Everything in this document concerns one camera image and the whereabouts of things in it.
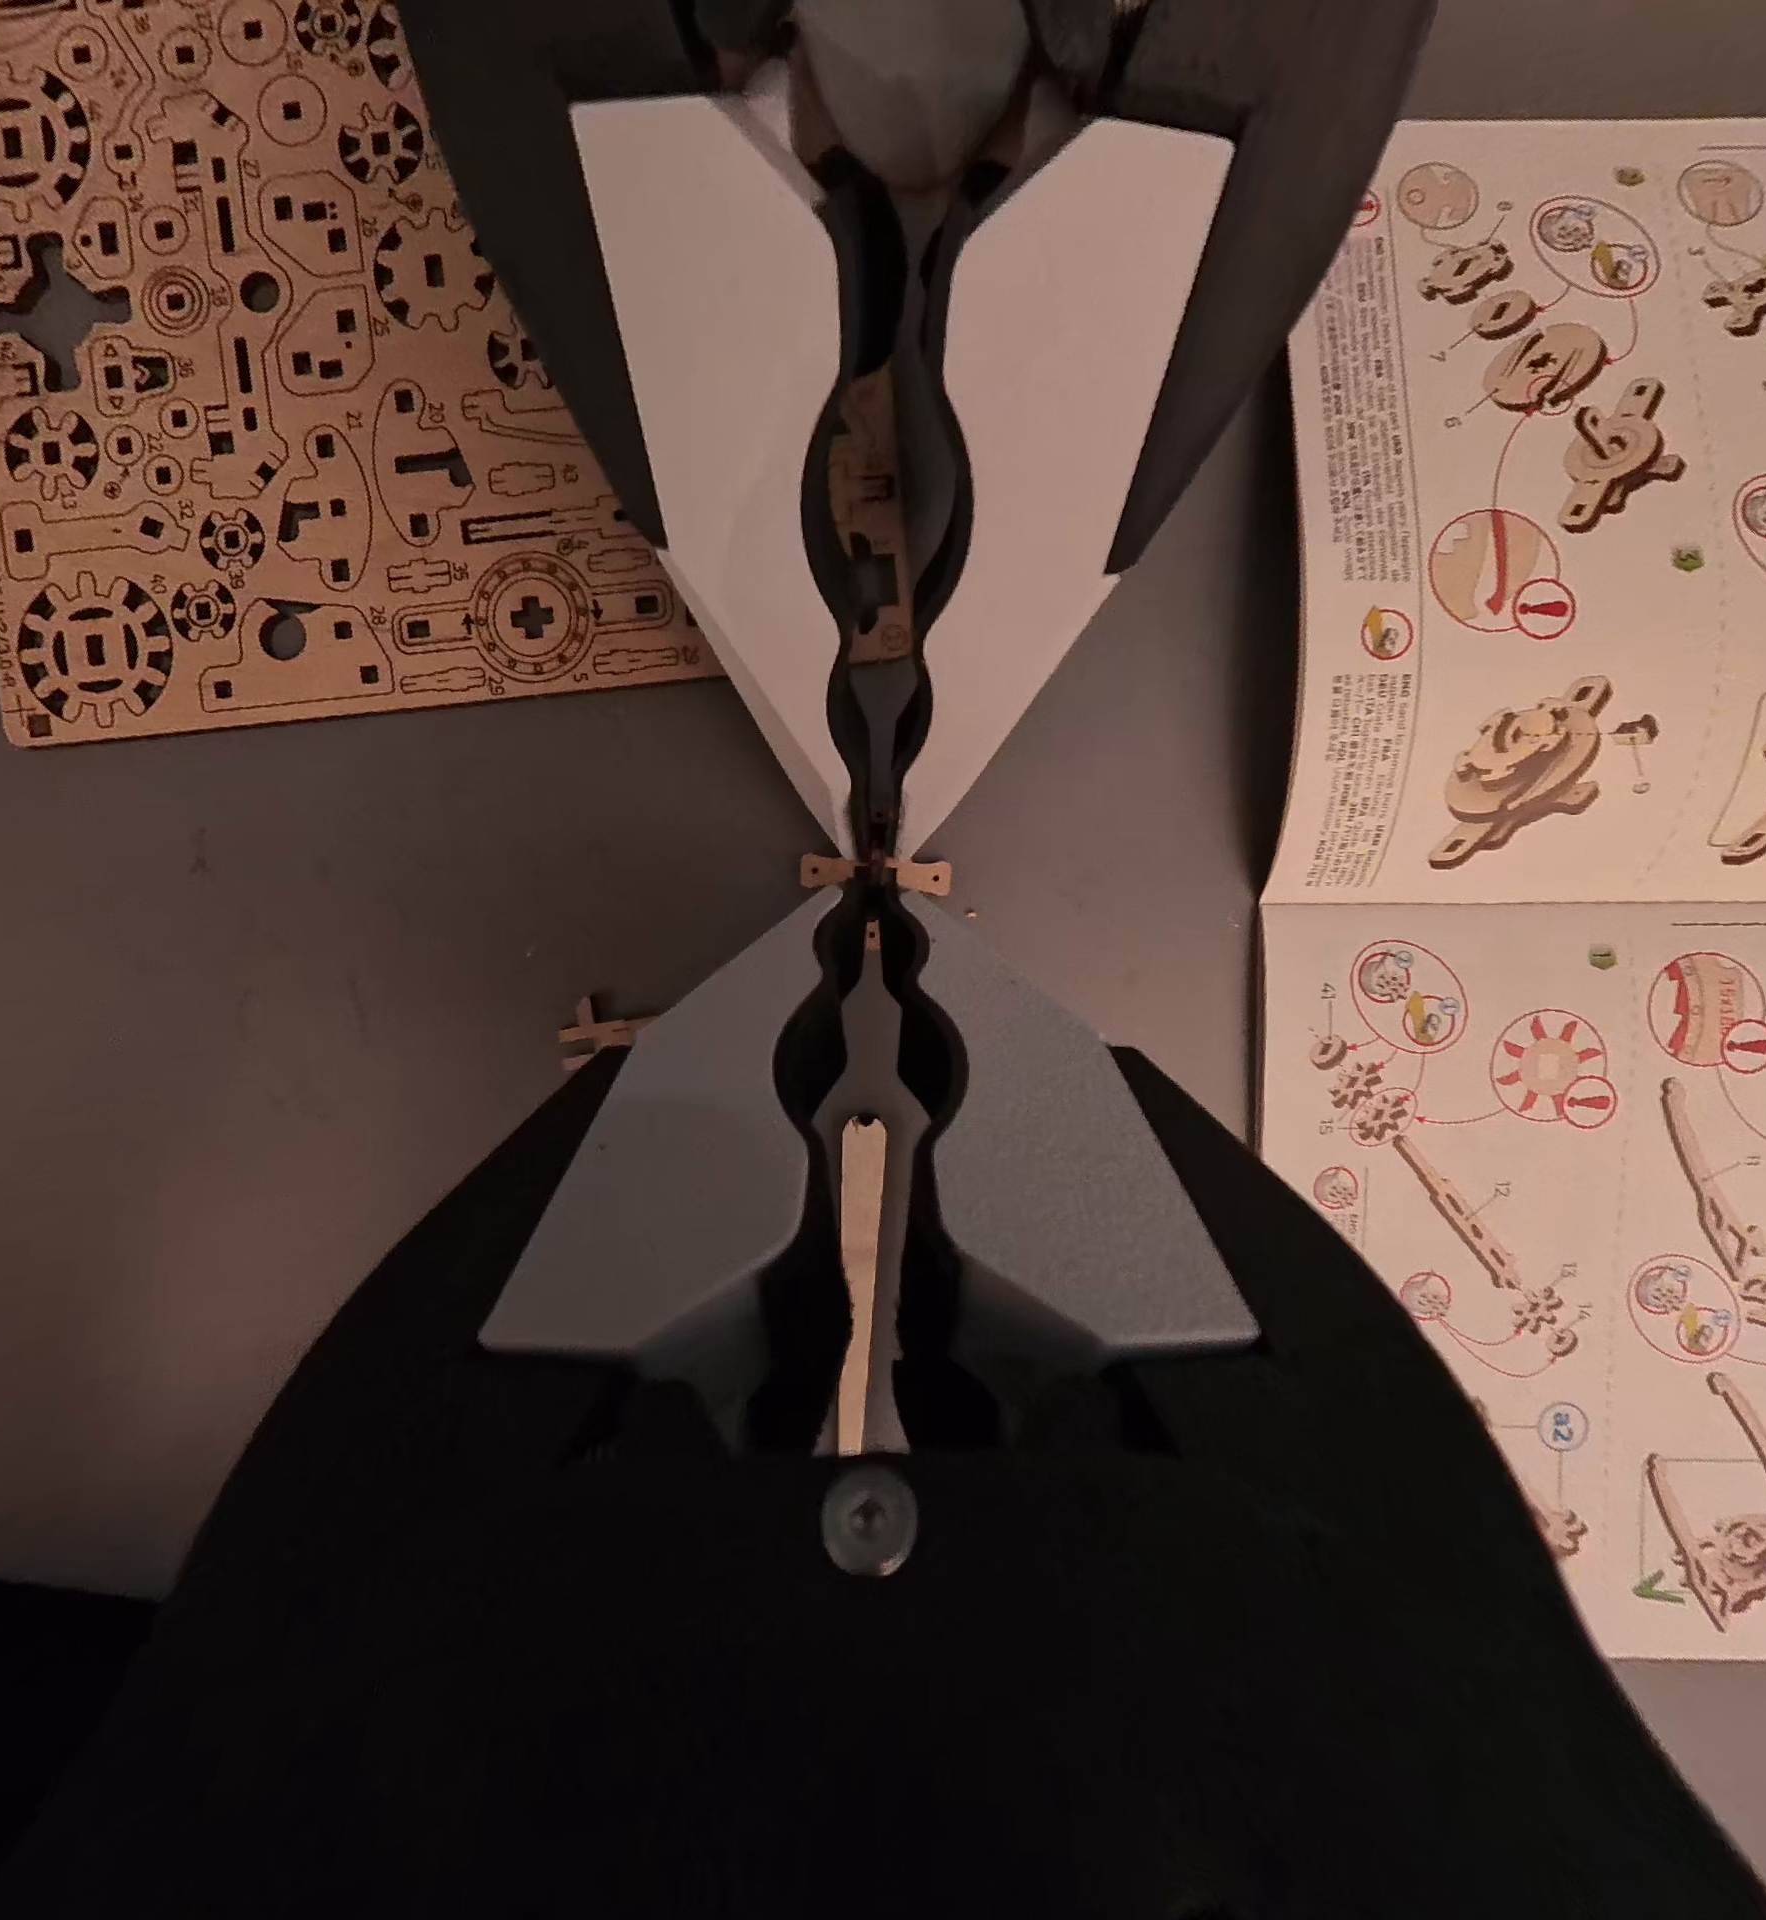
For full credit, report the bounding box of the tapered wooden stick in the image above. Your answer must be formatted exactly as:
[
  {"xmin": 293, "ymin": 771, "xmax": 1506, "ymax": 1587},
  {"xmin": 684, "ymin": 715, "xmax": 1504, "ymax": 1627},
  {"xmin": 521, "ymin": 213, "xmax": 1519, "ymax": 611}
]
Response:
[{"xmin": 819, "ymin": 1113, "xmax": 891, "ymax": 1454}]

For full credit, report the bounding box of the wooden model parts sheet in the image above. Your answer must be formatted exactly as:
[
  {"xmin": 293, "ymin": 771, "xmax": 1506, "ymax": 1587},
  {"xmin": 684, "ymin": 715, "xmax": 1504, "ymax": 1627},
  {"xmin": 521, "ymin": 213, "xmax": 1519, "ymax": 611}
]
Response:
[{"xmin": 0, "ymin": 0, "xmax": 909, "ymax": 752}]

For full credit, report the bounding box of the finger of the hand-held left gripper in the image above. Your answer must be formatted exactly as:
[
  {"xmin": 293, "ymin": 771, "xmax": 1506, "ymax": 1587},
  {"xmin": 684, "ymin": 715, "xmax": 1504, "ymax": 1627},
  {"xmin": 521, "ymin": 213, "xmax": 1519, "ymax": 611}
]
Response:
[
  {"xmin": 891, "ymin": 117, "xmax": 1233, "ymax": 866},
  {"xmin": 568, "ymin": 94, "xmax": 882, "ymax": 865}
]

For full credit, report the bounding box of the printed instruction booklet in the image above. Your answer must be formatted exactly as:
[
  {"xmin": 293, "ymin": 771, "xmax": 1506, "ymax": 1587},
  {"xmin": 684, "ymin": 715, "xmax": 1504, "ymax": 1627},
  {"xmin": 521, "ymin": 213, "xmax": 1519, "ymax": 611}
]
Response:
[{"xmin": 1255, "ymin": 120, "xmax": 1766, "ymax": 1663}]

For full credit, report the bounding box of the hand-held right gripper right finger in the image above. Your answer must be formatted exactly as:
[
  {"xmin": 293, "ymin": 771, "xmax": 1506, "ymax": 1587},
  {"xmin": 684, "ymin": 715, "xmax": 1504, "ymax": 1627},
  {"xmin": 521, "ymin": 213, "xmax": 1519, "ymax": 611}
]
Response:
[{"xmin": 886, "ymin": 885, "xmax": 1266, "ymax": 1454}]

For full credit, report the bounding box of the small wooden cross part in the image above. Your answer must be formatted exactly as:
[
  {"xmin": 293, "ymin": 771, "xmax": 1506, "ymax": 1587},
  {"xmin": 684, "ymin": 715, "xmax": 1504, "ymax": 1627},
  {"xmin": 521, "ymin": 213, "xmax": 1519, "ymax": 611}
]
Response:
[
  {"xmin": 558, "ymin": 993, "xmax": 660, "ymax": 1076},
  {"xmin": 797, "ymin": 847, "xmax": 963, "ymax": 962}
]

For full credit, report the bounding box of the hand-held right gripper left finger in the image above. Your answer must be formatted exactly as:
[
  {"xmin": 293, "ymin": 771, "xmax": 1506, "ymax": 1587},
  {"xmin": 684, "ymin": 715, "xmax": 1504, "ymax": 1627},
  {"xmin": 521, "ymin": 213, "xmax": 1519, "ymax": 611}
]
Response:
[{"xmin": 473, "ymin": 885, "xmax": 885, "ymax": 1454}]

